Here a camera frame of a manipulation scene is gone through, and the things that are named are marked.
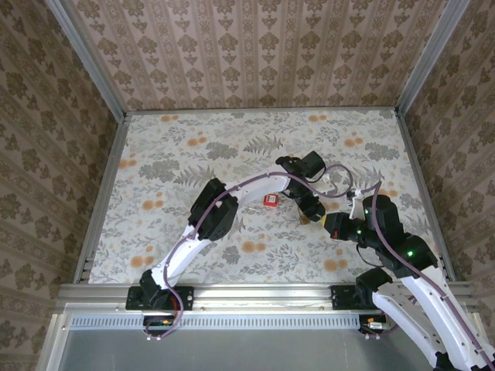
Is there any small red box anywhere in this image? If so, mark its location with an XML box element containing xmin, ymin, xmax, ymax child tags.
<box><xmin>247</xmin><ymin>192</ymin><xmax>280</xmax><ymax>214</ymax></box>

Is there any floral table cover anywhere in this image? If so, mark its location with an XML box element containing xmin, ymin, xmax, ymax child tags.
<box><xmin>88</xmin><ymin>111</ymin><xmax>446</xmax><ymax>285</ymax></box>

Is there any grey metal panel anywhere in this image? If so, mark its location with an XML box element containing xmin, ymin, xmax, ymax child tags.
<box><xmin>36</xmin><ymin>312</ymin><xmax>486</xmax><ymax>371</ymax></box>

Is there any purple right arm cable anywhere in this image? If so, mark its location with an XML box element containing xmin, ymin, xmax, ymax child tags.
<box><xmin>363</xmin><ymin>181</ymin><xmax>495</xmax><ymax>364</ymax></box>

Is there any thin black cable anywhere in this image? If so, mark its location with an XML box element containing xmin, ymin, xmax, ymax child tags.
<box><xmin>356</xmin><ymin>242</ymin><xmax>386</xmax><ymax>268</ymax></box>

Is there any aluminium table side rail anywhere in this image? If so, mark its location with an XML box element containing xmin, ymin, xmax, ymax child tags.
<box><xmin>74</xmin><ymin>114</ymin><xmax>129</xmax><ymax>286</ymax></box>
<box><xmin>394</xmin><ymin>110</ymin><xmax>458</xmax><ymax>283</ymax></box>

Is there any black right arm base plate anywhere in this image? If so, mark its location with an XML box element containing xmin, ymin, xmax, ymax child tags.
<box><xmin>330</xmin><ymin>284</ymin><xmax>378</xmax><ymax>312</ymax></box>

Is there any aluminium table end rail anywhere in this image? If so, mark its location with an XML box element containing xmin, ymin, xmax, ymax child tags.
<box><xmin>124</xmin><ymin>109</ymin><xmax>399</xmax><ymax>116</ymax></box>

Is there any aluminium mounting rail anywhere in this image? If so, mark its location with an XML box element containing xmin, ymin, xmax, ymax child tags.
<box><xmin>53</xmin><ymin>281</ymin><xmax>476</xmax><ymax>315</ymax></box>

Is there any grey slotted cable duct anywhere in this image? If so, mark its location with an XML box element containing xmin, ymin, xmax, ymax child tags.
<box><xmin>69</xmin><ymin>315</ymin><xmax>364</xmax><ymax>332</ymax></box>

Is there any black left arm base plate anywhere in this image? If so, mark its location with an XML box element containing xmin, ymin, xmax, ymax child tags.
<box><xmin>126</xmin><ymin>284</ymin><xmax>195</xmax><ymax>312</ymax></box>

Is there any aluminium frame post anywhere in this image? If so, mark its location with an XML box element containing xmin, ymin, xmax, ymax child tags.
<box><xmin>393</xmin><ymin>0</ymin><xmax>472</xmax><ymax>117</ymax></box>
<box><xmin>43</xmin><ymin>0</ymin><xmax>129</xmax><ymax>121</ymax></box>

